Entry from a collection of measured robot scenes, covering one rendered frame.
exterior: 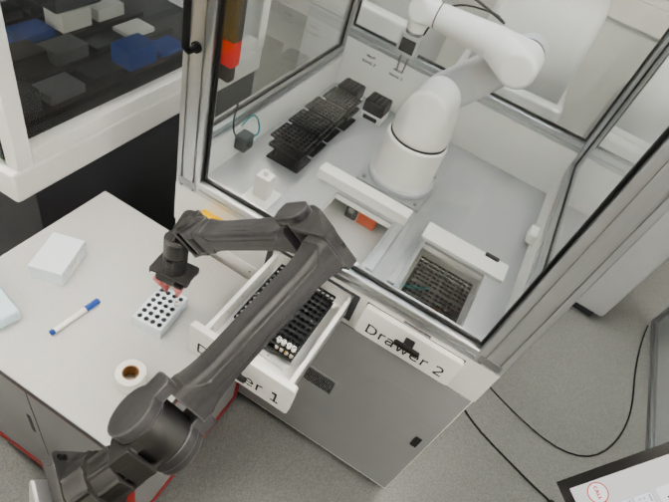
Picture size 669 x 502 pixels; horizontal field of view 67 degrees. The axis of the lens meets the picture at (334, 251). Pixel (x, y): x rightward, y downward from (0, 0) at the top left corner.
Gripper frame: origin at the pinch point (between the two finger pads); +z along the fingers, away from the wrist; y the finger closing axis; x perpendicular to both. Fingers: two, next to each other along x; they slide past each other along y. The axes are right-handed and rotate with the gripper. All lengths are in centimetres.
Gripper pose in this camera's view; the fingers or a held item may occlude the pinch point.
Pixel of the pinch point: (172, 291)
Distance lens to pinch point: 135.9
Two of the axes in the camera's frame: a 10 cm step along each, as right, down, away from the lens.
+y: -9.1, -4.1, 0.5
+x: -3.2, 6.2, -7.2
